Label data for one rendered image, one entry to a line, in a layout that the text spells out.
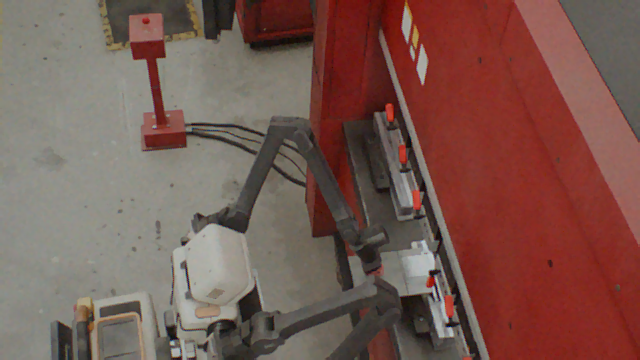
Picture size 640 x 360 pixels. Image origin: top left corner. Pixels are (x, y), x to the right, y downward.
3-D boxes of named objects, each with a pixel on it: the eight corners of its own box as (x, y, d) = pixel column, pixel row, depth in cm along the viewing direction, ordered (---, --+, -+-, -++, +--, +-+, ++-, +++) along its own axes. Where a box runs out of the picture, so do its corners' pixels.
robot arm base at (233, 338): (212, 327, 232) (219, 364, 225) (233, 315, 230) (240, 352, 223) (230, 334, 239) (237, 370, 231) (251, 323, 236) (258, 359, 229)
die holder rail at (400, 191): (372, 127, 335) (374, 112, 327) (385, 126, 335) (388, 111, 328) (398, 221, 303) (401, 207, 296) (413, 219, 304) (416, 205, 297)
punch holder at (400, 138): (392, 132, 293) (397, 102, 280) (414, 130, 294) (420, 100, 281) (401, 162, 283) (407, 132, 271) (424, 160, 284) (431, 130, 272)
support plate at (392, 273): (347, 258, 277) (348, 256, 276) (419, 249, 281) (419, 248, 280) (357, 302, 266) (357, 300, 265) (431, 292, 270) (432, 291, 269)
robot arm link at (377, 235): (342, 219, 259) (342, 232, 251) (374, 206, 256) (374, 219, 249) (358, 246, 263) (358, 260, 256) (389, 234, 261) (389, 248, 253)
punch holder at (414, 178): (404, 173, 280) (410, 143, 267) (427, 171, 281) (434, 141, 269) (414, 206, 270) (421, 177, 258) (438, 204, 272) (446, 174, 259)
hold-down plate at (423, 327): (395, 264, 290) (396, 260, 288) (409, 262, 291) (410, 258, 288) (415, 337, 271) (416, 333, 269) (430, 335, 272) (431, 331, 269)
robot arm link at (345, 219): (291, 121, 245) (288, 135, 235) (308, 115, 244) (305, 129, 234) (345, 229, 261) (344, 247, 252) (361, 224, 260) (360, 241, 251)
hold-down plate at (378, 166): (361, 137, 331) (362, 132, 328) (374, 136, 331) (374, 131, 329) (376, 192, 312) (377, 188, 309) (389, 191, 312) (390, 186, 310)
